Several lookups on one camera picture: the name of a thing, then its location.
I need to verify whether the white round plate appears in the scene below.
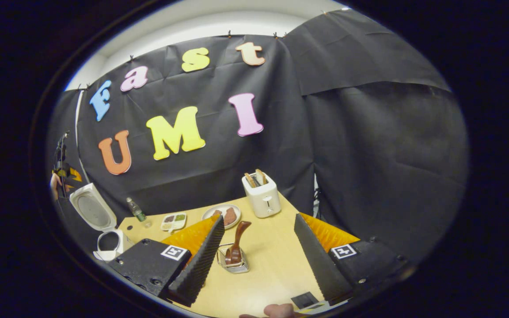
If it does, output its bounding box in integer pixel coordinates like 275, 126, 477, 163
201, 204, 242, 230

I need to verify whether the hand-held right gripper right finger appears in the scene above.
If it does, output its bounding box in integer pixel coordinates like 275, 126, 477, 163
293, 213, 414, 306

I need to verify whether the green label water bottle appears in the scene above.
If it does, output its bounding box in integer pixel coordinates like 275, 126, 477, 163
126, 197, 148, 223

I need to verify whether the white divided condiment dish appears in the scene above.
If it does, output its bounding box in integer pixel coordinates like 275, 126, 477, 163
160, 212, 187, 232

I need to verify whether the black backdrop cloth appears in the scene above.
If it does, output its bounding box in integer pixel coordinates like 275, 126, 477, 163
45, 9, 471, 265

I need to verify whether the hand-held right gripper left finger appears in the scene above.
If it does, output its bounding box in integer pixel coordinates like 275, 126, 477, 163
104, 215, 225, 307

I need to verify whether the metal wire chopstick holder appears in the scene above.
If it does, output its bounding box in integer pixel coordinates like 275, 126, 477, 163
216, 242, 250, 274

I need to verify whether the white toaster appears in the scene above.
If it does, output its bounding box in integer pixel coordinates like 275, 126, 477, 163
242, 169, 281, 219

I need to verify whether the white rice cooker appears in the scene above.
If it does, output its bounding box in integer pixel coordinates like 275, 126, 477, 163
69, 183, 135, 262

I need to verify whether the brown wooden spoon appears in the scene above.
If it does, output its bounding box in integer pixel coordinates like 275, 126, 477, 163
225, 220, 252, 265

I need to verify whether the small black square card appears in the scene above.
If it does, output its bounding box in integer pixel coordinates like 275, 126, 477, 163
291, 291, 319, 310

